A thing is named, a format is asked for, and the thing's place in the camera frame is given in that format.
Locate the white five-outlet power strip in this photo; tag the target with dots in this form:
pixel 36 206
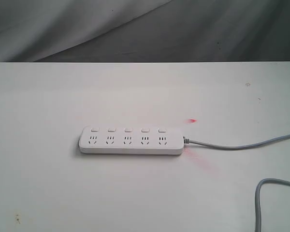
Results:
pixel 131 141

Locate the grey backdrop cloth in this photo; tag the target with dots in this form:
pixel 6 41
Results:
pixel 144 30

